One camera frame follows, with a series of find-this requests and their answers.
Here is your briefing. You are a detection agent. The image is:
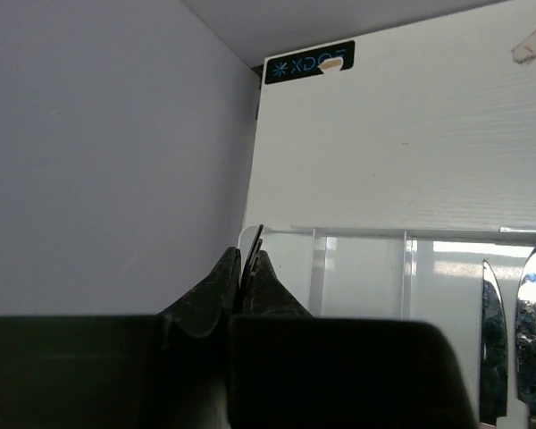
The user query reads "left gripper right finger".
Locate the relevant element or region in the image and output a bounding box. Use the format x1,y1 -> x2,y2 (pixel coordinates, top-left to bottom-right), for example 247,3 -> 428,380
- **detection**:
227,252 -> 477,428

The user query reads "white utensil tray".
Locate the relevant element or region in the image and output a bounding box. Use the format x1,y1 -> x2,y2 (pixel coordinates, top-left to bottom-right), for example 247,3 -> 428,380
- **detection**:
240,226 -> 536,428

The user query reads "small white paper scrap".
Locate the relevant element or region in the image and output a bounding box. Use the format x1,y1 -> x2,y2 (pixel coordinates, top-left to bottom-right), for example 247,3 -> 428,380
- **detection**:
511,30 -> 536,64

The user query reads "pink handled knife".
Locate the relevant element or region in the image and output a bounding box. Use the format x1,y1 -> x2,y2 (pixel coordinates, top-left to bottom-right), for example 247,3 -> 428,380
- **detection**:
515,248 -> 536,428

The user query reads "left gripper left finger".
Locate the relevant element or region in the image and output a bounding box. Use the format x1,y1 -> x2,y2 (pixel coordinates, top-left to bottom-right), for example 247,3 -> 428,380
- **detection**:
0,248 -> 241,428

